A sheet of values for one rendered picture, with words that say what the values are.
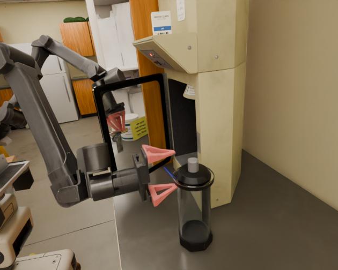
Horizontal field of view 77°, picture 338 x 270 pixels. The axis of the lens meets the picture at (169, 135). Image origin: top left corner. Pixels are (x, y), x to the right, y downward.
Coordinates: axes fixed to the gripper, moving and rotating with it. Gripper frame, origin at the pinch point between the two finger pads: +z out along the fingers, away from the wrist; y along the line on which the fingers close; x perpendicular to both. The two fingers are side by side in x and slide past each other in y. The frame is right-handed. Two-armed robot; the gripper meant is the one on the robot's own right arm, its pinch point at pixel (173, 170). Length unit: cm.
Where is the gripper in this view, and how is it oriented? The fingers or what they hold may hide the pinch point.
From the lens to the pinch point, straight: 54.2
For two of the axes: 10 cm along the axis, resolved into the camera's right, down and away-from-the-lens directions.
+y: -0.8, -9.3, -3.7
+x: -3.0, -3.3, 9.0
